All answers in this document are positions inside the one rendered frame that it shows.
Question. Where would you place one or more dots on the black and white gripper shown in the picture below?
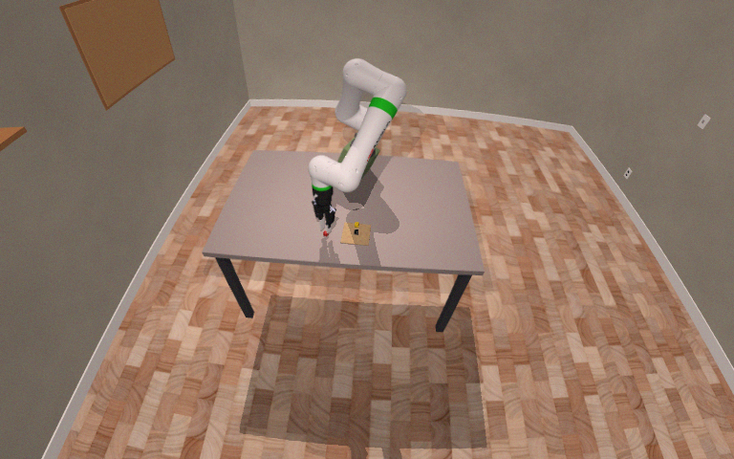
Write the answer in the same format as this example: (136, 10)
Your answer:
(324, 206)

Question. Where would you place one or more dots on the tan flat mat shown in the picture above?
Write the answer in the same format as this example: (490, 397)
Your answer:
(349, 236)

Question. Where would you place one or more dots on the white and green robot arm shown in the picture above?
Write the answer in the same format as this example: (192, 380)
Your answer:
(388, 94)

